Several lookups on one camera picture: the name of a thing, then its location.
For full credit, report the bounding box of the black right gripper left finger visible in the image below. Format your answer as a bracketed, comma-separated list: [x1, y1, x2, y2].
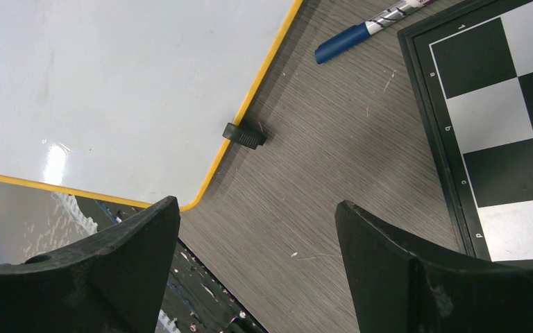
[0, 196, 180, 332]

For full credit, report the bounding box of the white blue whiteboard marker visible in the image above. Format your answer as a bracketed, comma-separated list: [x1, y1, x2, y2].
[314, 0, 432, 64]

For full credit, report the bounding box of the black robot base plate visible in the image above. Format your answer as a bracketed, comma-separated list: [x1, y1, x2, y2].
[75, 196, 267, 333]

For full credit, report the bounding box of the yellow framed whiteboard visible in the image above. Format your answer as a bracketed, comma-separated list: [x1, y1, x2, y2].
[0, 1, 301, 210]

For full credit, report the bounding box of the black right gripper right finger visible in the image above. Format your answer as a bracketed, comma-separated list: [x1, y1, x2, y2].
[335, 200, 533, 332]

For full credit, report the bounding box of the black white chessboard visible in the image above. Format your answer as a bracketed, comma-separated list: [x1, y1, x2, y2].
[398, 1, 533, 262]

